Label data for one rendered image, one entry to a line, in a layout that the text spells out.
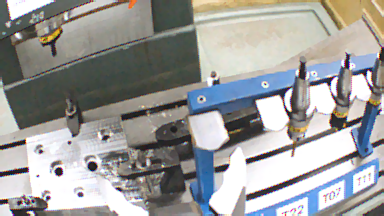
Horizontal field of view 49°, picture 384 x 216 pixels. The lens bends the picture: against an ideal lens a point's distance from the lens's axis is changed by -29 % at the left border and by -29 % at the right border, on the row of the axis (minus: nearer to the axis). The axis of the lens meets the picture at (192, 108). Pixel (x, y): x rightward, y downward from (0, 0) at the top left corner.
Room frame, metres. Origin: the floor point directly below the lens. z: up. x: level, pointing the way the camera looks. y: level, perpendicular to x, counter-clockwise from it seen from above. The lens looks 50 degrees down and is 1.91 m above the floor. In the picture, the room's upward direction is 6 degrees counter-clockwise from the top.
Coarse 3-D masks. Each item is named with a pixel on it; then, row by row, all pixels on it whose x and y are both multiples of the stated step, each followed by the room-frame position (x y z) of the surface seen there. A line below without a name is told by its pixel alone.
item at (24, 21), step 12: (0, 0) 0.43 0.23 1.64; (60, 0) 0.45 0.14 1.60; (72, 0) 0.45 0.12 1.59; (84, 0) 0.45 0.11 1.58; (96, 0) 0.46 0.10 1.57; (0, 12) 0.43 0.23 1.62; (36, 12) 0.44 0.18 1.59; (48, 12) 0.44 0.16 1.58; (60, 12) 0.45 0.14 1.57; (0, 24) 0.43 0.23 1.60; (12, 24) 0.43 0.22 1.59; (24, 24) 0.44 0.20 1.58; (36, 24) 0.45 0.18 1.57; (0, 36) 0.43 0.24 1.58
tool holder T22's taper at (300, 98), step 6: (294, 78) 0.56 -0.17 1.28; (300, 78) 0.55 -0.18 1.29; (306, 78) 0.55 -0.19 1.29; (294, 84) 0.56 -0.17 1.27; (300, 84) 0.54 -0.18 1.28; (306, 84) 0.54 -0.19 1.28; (294, 90) 0.55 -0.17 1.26; (300, 90) 0.54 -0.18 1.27; (306, 90) 0.54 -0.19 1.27; (294, 96) 0.55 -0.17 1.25; (300, 96) 0.54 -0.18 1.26; (306, 96) 0.54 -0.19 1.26; (294, 102) 0.54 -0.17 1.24; (300, 102) 0.54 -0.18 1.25; (306, 102) 0.54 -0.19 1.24; (294, 108) 0.54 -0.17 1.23; (300, 108) 0.54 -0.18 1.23; (306, 108) 0.54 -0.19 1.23
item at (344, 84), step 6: (342, 66) 0.57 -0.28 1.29; (342, 72) 0.57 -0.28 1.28; (348, 72) 0.56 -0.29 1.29; (342, 78) 0.56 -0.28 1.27; (348, 78) 0.56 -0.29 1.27; (336, 84) 0.58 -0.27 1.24; (342, 84) 0.56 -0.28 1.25; (348, 84) 0.56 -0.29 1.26; (336, 90) 0.57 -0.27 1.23; (342, 90) 0.56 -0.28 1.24; (348, 90) 0.55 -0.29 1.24; (342, 96) 0.55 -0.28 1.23; (348, 96) 0.55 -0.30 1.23
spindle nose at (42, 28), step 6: (66, 12) 0.59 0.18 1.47; (72, 12) 0.60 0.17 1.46; (54, 18) 0.57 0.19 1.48; (60, 18) 0.58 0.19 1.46; (66, 18) 0.59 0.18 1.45; (42, 24) 0.56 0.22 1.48; (48, 24) 0.56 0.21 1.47; (54, 24) 0.57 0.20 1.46; (60, 24) 0.58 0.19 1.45; (24, 30) 0.56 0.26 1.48; (30, 30) 0.56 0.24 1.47; (36, 30) 0.56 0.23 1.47; (42, 30) 0.56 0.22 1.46; (48, 30) 0.57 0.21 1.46; (18, 36) 0.57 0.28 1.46; (24, 36) 0.57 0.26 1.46; (30, 36) 0.56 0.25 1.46; (36, 36) 0.56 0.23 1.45
